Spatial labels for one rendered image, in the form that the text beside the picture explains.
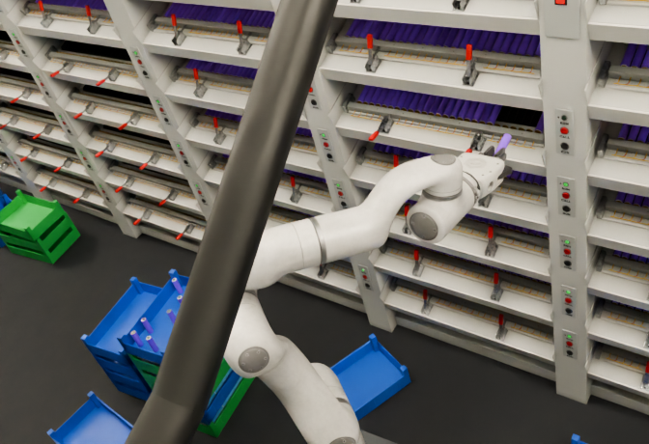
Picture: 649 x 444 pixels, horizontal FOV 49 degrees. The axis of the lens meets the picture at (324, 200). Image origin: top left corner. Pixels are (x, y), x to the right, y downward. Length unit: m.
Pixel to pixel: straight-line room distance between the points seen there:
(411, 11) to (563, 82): 0.36
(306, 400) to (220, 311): 1.25
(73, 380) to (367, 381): 1.17
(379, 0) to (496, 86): 0.33
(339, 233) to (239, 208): 1.00
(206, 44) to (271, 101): 1.89
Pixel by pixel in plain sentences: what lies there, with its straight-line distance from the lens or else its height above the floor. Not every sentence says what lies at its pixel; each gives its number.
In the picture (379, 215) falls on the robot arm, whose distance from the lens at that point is 1.31.
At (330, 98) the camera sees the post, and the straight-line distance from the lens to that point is 1.97.
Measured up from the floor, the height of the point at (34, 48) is 1.01.
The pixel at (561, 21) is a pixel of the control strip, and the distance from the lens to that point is 1.50.
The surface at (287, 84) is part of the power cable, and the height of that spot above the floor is 1.89.
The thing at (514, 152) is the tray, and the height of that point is 0.94.
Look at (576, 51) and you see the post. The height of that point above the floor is 1.25.
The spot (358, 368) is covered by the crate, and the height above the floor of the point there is 0.00.
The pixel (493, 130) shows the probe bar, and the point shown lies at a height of 0.97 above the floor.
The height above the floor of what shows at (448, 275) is 0.37.
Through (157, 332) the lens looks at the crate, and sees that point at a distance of 2.39.
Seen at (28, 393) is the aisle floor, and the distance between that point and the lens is 3.10.
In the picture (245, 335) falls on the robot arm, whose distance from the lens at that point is 1.32.
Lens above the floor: 2.04
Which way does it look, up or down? 39 degrees down
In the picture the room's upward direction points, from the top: 17 degrees counter-clockwise
